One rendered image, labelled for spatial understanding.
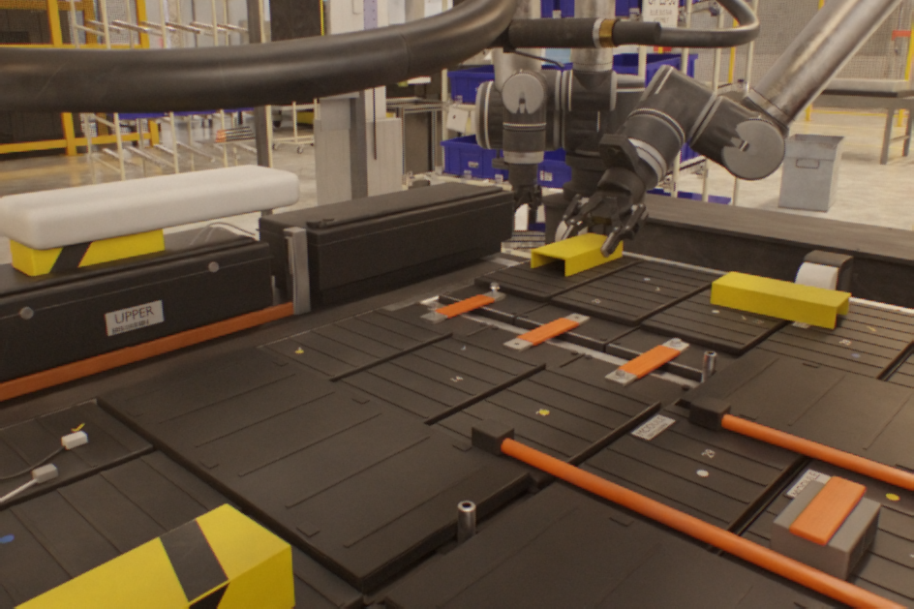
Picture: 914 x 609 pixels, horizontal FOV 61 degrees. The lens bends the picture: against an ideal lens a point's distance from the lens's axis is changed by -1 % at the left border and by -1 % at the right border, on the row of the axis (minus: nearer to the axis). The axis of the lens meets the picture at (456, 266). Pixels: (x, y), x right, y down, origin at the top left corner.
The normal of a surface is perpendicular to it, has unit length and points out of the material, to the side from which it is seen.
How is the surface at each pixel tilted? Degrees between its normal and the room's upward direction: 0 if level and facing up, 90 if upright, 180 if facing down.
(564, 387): 0
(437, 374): 0
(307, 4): 90
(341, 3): 90
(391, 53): 79
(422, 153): 90
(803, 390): 0
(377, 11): 90
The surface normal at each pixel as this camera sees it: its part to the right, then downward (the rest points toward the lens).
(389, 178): 0.73, 0.18
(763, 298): -0.64, 0.22
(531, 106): -0.15, 0.34
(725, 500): 0.00, -0.96
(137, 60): 0.07, -0.48
